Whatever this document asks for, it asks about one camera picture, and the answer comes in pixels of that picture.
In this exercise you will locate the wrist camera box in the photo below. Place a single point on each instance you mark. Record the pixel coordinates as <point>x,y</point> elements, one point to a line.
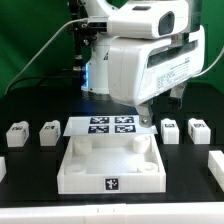
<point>146,20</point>

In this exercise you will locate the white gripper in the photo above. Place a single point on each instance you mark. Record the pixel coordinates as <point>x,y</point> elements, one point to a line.
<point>139,70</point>

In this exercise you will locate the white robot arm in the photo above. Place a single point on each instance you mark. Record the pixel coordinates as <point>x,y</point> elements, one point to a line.
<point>98,12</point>

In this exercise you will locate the white marker sheet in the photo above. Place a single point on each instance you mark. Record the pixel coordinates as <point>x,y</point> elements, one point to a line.
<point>91,125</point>

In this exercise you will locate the white right obstacle block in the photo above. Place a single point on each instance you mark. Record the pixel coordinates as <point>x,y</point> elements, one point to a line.
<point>216,166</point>

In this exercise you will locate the white left obstacle block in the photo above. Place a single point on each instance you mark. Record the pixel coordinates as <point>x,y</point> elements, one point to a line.
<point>2,168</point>

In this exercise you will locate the white front fence rail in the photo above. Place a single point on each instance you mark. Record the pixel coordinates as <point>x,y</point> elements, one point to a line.
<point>161,213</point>

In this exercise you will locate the white square tabletop part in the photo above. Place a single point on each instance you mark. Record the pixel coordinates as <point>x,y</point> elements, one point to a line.
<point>102,164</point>

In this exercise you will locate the white obstacle block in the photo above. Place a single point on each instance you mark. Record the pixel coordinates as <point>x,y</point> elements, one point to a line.
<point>216,166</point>
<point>2,168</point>

